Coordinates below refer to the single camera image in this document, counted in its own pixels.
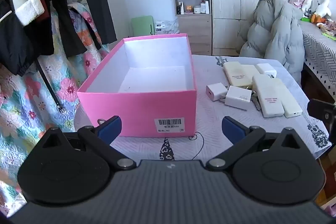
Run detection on small white plug charger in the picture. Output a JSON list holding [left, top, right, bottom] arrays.
[[206, 84, 228, 103]]

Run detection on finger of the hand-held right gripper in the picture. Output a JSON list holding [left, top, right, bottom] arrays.
[[307, 99, 336, 130]]

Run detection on pink cardboard box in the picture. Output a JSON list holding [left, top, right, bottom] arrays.
[[77, 33, 198, 138]]

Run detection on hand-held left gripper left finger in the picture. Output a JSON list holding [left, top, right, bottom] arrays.
[[31, 116, 137, 171]]

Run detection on geometric patterned tablecloth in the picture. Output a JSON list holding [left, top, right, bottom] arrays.
[[299, 22, 336, 94]]

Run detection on light wooden wardrobe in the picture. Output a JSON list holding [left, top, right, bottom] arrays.
[[210, 0, 289, 56]]

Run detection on grey puffer jacket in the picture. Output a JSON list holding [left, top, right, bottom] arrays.
[[239, 0, 305, 84]]

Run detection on green folding table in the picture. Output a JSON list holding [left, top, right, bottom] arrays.
[[131, 15, 155, 38]]

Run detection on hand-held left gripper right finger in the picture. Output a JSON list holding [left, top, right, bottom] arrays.
[[206, 116, 311, 171]]

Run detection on white charger with grey print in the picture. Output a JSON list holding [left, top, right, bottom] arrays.
[[224, 85, 253, 111]]

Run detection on white plastic packages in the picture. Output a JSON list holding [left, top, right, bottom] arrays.
[[154, 19, 179, 35]]

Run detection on black belt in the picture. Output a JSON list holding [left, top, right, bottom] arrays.
[[35, 59, 65, 113]]

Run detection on white rounded charger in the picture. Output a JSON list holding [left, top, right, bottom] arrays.
[[256, 63, 277, 79]]

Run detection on black jacket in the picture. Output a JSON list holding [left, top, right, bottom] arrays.
[[0, 0, 54, 76]]

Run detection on floral quilt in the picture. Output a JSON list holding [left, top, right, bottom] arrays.
[[0, 2, 111, 214]]

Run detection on black garment with ruffled cuff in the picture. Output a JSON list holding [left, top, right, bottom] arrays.
[[34, 0, 87, 58]]

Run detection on bunch of keys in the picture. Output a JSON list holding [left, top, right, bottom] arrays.
[[245, 85, 262, 111]]

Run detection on wooden shelf unit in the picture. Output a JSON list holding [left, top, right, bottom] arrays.
[[169, 0, 213, 56]]

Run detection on dark strap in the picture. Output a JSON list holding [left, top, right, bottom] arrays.
[[68, 6, 103, 51]]

